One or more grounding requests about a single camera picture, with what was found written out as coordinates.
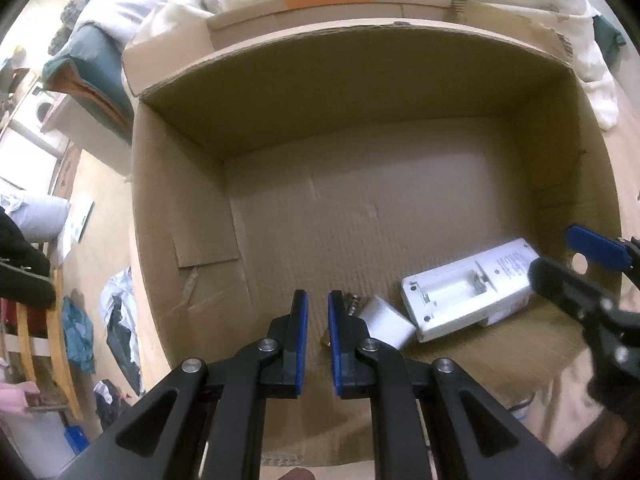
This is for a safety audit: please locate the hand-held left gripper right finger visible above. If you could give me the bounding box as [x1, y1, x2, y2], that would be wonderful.
[327, 290, 576, 480]

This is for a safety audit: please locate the small brass metal object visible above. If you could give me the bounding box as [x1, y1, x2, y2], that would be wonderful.
[342, 291, 371, 318]

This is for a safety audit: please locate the white stuffed bag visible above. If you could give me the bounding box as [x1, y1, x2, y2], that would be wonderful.
[9, 194, 71, 242]

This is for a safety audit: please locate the pink cloth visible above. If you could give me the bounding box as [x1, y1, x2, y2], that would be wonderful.
[0, 382, 41, 414]

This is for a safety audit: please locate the teal cushion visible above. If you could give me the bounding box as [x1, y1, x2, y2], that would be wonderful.
[42, 25, 136, 146]

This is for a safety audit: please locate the large cardboard box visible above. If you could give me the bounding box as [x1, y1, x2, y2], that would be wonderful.
[121, 0, 624, 467]

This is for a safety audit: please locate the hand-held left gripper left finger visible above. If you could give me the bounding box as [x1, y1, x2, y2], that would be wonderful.
[60, 289, 309, 480]

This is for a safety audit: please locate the teal blue garment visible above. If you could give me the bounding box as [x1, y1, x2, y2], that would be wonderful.
[62, 297, 97, 375]

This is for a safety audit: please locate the small white block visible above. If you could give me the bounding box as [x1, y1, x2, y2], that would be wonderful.
[359, 296, 417, 350]

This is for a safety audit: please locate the black cloth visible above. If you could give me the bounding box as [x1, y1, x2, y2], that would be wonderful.
[0, 207, 57, 311]

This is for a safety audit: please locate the white rectangular electronic device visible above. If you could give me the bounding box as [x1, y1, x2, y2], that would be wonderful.
[400, 238, 541, 343]

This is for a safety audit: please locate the grey knit blanket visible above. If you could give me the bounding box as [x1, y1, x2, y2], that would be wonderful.
[49, 0, 112, 56]

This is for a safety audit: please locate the small dark teal cloth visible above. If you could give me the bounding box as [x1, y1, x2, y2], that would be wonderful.
[594, 14, 627, 66]

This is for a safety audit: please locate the blue plastic box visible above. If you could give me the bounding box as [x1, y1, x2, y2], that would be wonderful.
[64, 425, 92, 457]

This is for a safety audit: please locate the white booklet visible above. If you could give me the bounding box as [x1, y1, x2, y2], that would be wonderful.
[56, 200, 96, 262]

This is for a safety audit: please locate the white washing machine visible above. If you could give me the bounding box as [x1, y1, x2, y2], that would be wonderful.
[15, 87, 67, 136]

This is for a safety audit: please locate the white and black plastic bag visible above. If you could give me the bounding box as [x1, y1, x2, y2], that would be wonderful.
[99, 269, 145, 397]

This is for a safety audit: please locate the curved wooden chair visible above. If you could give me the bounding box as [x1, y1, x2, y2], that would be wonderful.
[15, 270, 84, 422]

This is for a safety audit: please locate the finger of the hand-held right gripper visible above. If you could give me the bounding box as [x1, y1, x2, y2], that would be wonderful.
[528, 257, 640, 403]
[566, 225, 640, 286]

